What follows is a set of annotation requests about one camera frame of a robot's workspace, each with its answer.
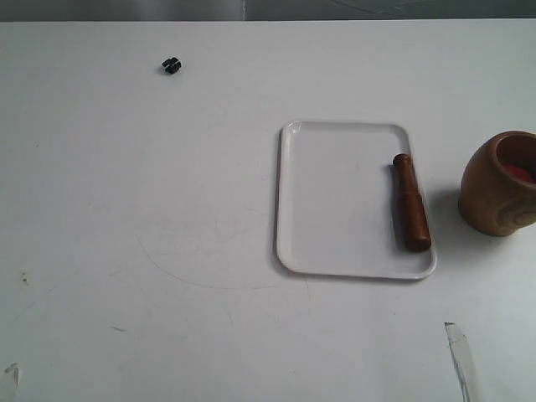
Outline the brown wooden pestle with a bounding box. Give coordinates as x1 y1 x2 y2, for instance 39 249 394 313
393 153 432 252

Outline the brown wooden mortar cup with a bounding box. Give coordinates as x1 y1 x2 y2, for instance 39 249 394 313
458 131 535 236

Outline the dark red object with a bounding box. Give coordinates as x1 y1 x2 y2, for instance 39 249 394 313
503 164 535 184

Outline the white rectangular plastic tray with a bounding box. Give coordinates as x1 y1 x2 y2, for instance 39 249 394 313
274 120 437 281

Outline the small black plastic clip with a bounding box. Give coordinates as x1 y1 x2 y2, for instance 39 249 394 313
162 57 182 75

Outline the clear tape strip right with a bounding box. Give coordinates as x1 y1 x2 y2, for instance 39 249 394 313
445 322 484 402

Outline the clear tape strip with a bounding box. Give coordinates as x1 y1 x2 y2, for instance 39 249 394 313
445 322 484 402
1 363 19 400

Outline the clear tape strip left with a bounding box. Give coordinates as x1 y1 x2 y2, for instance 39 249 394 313
1 363 19 400

